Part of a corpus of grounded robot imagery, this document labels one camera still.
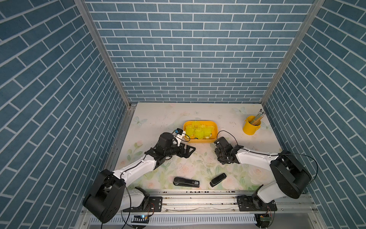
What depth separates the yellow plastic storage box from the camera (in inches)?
37.9

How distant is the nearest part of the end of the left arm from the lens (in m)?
0.63

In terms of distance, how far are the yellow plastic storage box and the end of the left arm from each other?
20 cm
